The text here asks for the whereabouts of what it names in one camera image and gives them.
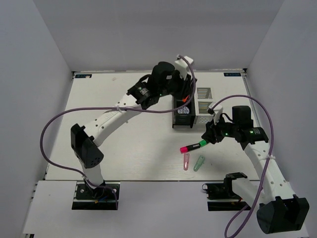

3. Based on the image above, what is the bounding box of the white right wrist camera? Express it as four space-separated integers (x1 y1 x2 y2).
208 102 223 125

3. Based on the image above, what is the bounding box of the right blue table label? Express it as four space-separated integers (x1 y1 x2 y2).
224 72 241 77

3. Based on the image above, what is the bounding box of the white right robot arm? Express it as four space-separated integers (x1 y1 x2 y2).
202 106 310 234

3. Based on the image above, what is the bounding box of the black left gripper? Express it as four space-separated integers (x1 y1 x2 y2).
159 68 193 101

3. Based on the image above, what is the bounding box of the orange cap black highlighter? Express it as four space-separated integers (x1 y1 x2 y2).
182 96 189 103

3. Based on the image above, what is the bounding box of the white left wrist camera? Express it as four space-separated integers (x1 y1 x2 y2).
174 55 190 80

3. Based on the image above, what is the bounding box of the white slotted organizer container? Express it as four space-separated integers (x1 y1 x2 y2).
193 87 214 130

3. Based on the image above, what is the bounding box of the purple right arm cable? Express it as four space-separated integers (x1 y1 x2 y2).
210 95 275 236

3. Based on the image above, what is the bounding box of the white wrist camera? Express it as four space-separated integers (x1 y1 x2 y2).
174 55 190 80
208 102 223 125

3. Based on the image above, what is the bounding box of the blue table label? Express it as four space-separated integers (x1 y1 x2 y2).
75 74 92 78
224 72 241 77

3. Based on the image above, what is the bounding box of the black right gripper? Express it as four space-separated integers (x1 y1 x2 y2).
201 113 239 144

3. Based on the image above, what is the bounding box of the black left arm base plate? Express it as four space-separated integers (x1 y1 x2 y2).
72 182 120 211

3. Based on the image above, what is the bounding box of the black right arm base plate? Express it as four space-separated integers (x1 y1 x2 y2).
202 183 251 212

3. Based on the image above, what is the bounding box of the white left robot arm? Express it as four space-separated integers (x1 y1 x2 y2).
70 57 194 198

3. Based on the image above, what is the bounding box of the black organizer container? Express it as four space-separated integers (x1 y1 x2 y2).
172 97 196 128

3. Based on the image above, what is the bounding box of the green cap black highlighter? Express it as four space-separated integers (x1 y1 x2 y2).
199 140 208 147

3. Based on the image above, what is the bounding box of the left blue table label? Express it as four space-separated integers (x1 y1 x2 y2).
75 74 92 78

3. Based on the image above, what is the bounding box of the pink cap black highlighter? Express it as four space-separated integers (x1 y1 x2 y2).
180 143 201 154

